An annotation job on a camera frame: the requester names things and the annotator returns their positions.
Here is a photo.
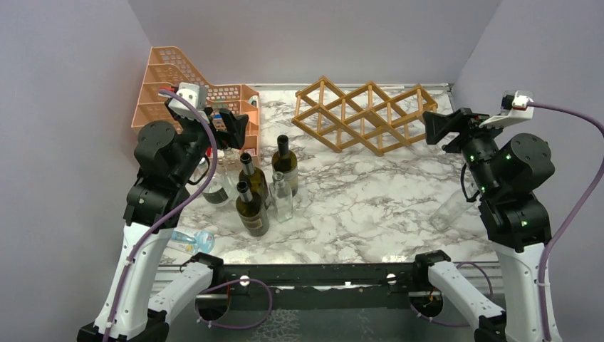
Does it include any orange plastic file organizer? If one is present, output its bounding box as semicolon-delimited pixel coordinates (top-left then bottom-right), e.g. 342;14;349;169
131;46;261;167

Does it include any green wine bottle front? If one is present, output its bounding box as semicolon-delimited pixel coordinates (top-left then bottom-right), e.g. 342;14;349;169
236;181;270;237

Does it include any green wine bottle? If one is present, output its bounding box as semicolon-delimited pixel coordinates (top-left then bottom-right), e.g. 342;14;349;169
239;152;271;209
236;181;270;237
271;135;298;197

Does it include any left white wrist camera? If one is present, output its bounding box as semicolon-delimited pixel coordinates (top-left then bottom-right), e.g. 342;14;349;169
167;82;209;123

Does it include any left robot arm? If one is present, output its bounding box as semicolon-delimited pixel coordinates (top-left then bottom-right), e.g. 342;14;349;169
77;108;249;341

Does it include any wooden wine rack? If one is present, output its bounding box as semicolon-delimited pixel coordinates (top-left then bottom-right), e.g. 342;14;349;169
291;76;438;156

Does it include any clear square glass bottle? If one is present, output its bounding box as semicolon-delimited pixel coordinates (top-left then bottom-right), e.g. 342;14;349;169
269;171;293;223

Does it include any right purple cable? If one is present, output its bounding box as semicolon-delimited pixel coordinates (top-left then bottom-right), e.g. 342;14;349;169
409;101;604;342

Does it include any green wine bottle back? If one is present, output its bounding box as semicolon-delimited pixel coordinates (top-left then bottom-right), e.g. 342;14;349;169
271;135;298;197

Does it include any round clear glass bottle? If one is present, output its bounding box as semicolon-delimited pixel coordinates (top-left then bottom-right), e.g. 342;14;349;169
202;150;236;207

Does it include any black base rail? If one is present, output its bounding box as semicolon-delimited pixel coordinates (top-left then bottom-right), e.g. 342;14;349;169
195;263;444;318

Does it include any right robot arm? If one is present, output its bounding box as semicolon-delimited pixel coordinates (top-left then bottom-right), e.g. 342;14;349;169
411;108;561;341

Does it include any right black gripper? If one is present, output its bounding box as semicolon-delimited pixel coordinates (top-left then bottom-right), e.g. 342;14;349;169
423;105;512;197

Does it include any green wine bottle middle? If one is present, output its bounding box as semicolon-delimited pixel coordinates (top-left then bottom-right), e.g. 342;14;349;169
239;152;271;209

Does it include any plastic water bottle blue label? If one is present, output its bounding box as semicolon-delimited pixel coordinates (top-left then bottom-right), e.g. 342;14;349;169
167;228;215;255

